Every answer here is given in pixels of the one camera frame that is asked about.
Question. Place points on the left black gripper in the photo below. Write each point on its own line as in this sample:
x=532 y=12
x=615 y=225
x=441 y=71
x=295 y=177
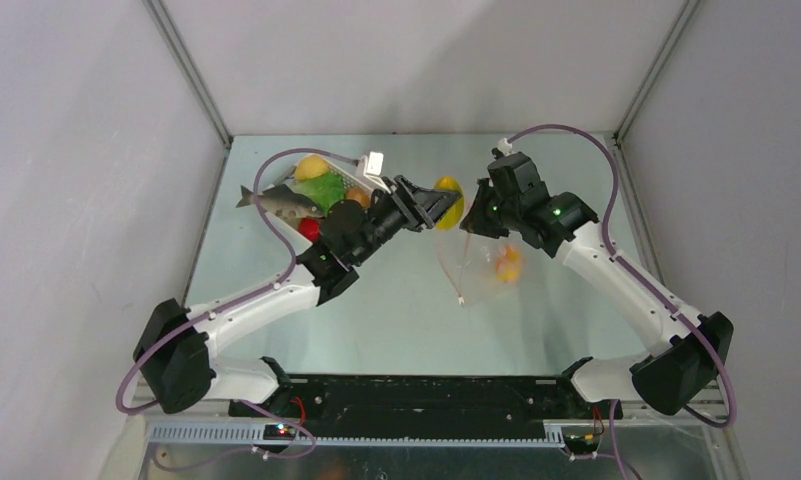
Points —
x=426 y=205

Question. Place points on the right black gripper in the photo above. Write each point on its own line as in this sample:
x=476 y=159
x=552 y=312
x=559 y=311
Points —
x=482 y=213

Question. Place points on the yellow toy mango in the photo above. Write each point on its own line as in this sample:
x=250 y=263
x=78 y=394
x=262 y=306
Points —
x=453 y=215

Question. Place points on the clear zip top bag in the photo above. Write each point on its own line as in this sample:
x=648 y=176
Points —
x=468 y=261

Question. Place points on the orange toy fruit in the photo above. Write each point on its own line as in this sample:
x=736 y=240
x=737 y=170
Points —
x=509 y=264

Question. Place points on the green toy lettuce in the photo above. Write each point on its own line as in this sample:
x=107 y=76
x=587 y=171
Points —
x=325 y=191

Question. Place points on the grey toy fish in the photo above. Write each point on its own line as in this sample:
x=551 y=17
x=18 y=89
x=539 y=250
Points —
x=281 y=201

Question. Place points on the yellow toy lemon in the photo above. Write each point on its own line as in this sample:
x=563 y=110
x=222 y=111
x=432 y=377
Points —
x=310 y=167

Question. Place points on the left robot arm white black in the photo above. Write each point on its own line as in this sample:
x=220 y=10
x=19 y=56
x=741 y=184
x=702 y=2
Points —
x=179 y=353

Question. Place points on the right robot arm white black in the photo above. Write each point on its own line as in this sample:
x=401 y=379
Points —
x=682 y=346

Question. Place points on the brown toy potato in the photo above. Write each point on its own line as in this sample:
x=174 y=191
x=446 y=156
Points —
x=361 y=196

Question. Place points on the red toy apple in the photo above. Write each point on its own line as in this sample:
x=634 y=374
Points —
x=309 y=228

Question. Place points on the white perforated plastic basket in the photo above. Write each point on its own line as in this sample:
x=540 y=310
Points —
x=348 y=179

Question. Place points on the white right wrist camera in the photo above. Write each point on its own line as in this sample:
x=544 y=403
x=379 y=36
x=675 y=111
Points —
x=502 y=149

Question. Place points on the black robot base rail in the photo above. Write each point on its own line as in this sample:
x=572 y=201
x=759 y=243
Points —
x=434 y=407

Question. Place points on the grey slotted cable duct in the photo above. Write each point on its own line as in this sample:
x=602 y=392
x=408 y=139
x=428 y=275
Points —
x=240 y=433

